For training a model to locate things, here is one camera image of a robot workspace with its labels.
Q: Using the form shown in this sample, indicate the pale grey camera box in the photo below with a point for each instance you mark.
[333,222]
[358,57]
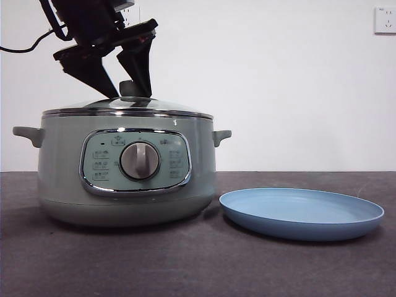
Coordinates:
[125,3]

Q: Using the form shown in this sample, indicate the white wall socket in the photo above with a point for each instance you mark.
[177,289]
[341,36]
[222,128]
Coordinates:
[386,20]

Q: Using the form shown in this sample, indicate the blue round plate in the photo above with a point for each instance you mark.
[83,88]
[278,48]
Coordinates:
[297,213]

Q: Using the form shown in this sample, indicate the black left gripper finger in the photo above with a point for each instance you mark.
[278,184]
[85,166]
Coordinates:
[139,66]
[88,72]

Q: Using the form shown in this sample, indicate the glass lid with green knob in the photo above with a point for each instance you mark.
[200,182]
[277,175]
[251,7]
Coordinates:
[136,106]

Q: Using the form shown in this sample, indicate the pale green electric steamer pot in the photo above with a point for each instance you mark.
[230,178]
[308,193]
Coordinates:
[139,173]

